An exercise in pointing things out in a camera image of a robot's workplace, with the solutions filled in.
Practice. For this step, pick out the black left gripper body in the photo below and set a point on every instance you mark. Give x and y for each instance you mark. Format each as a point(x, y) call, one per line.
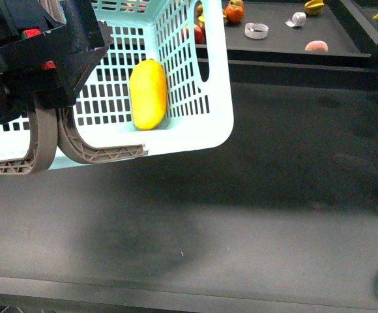
point(43, 58)

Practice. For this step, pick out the yellow star fruit right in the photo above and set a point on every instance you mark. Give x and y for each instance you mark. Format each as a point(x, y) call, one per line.
point(314, 7)

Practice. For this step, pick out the yellow star fruit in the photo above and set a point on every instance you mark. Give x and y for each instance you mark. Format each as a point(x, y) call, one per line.
point(314, 7)
point(201, 17)

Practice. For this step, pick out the white crumpled wrapper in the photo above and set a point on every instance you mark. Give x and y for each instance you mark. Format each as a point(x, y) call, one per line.
point(298, 19)

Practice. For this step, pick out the yellow mango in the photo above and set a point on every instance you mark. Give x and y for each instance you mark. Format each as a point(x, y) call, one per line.
point(148, 93)

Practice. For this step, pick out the pink peach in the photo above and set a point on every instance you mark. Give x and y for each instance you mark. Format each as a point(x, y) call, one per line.
point(317, 46)

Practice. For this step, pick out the red apple on shelf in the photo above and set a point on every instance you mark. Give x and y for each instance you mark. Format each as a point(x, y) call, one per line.
point(196, 32)

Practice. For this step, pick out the light blue plastic basket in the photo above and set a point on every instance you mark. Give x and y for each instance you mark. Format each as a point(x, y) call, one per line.
point(99, 128)

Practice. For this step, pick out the orange persimmon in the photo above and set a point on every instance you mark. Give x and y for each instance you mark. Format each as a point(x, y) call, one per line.
point(234, 13)

